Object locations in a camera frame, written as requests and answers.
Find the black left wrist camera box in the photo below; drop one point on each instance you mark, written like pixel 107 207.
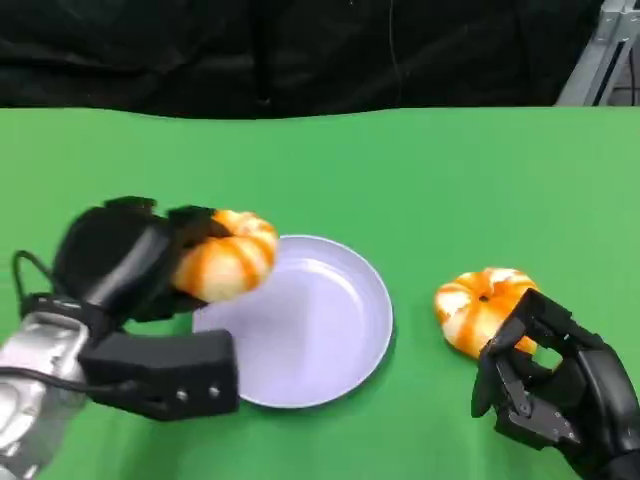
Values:
pixel 165 365

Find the aluminium frame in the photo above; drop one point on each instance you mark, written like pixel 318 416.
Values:
pixel 600 50

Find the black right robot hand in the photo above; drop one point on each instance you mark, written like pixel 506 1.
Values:
pixel 590 385

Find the lilac plate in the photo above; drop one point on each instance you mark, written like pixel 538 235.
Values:
pixel 310 325

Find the orange white toy bread roll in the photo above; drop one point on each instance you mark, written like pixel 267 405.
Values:
pixel 235 270
pixel 465 300

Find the black backdrop curtain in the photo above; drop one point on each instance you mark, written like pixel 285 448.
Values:
pixel 150 50

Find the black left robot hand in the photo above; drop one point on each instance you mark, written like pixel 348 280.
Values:
pixel 115 260

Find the green table cloth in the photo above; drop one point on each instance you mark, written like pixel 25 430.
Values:
pixel 350 175

